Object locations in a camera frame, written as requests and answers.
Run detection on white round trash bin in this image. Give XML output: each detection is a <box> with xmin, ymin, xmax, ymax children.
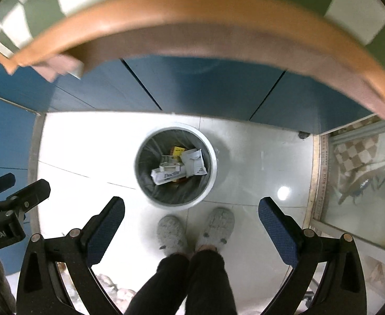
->
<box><xmin>135</xmin><ymin>124</ymin><xmax>217</xmax><ymax>211</ymax></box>

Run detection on blue kitchen cabinet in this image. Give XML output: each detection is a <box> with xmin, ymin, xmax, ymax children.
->
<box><xmin>0</xmin><ymin>52</ymin><xmax>374</xmax><ymax>270</ymax></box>

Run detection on right grey slipper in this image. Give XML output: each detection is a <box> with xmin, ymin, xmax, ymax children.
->
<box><xmin>196</xmin><ymin>208</ymin><xmax>235</xmax><ymax>252</ymax></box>

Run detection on grey slipper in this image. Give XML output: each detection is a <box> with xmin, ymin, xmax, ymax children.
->
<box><xmin>157</xmin><ymin>216</ymin><xmax>189</xmax><ymax>257</ymax></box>
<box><xmin>196</xmin><ymin>208</ymin><xmax>235</xmax><ymax>252</ymax></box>

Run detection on left grey slipper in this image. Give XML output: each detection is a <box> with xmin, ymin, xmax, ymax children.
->
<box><xmin>157</xmin><ymin>216</ymin><xmax>189</xmax><ymax>257</ymax></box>

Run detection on white box in bin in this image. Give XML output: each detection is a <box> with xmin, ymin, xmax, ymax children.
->
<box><xmin>150</xmin><ymin>156</ymin><xmax>186</xmax><ymax>186</ymax></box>

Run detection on black trouser legs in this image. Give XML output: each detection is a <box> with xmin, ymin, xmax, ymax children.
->
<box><xmin>125</xmin><ymin>250</ymin><xmax>237</xmax><ymax>315</ymax></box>

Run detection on yellow box in bin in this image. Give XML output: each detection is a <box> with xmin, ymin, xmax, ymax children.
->
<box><xmin>170</xmin><ymin>146</ymin><xmax>186</xmax><ymax>157</ymax></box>

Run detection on white pouch in bin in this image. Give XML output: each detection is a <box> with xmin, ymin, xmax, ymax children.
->
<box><xmin>180</xmin><ymin>149</ymin><xmax>207</xmax><ymax>178</ymax></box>

